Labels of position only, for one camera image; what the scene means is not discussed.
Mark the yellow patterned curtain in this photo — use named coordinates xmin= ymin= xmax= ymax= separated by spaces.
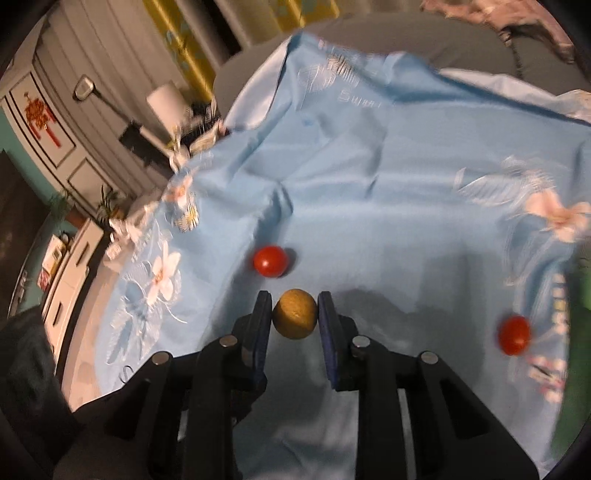
xmin=142 ymin=0 xmax=341 ymax=89

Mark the white crumpled cloth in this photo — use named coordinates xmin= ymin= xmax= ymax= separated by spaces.
xmin=103 ymin=202 xmax=154 ymax=260

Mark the large red tomato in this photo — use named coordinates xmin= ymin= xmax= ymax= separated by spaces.
xmin=497 ymin=316 xmax=532 ymax=356

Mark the blue floral bedsheet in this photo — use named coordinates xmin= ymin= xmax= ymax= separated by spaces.
xmin=95 ymin=31 xmax=591 ymax=480

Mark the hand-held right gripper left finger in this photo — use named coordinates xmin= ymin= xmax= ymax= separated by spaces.
xmin=55 ymin=291 xmax=274 ymax=480

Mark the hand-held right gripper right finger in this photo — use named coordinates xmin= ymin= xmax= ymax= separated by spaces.
xmin=318 ymin=291 xmax=539 ymax=480

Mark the upright vacuum cleaner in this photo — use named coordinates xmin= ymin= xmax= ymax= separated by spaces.
xmin=74 ymin=75 xmax=180 ymax=171

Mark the green potted plant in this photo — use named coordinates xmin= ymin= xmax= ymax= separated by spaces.
xmin=94 ymin=185 xmax=126 ymax=223

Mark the pink patterned cloth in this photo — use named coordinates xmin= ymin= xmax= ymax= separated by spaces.
xmin=419 ymin=0 xmax=579 ymax=62

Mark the red hanging knot ornament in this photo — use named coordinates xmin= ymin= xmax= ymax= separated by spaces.
xmin=24 ymin=91 xmax=62 ymax=147

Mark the red cherry tomato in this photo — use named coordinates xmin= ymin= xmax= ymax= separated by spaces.
xmin=252 ymin=246 xmax=289 ymax=278

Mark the green bowl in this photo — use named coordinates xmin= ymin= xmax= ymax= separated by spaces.
xmin=550 ymin=244 xmax=591 ymax=464

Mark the pile of clothes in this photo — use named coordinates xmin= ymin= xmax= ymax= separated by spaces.
xmin=170 ymin=102 xmax=230 ymax=163

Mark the small tan longan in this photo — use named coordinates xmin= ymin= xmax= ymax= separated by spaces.
xmin=271 ymin=289 xmax=319 ymax=341

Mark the white drawer cabinet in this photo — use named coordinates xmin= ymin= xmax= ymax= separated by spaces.
xmin=41 ymin=217 xmax=105 ymax=354

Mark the grey upholstered headboard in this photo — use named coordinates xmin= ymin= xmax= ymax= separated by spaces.
xmin=212 ymin=13 xmax=591 ymax=126

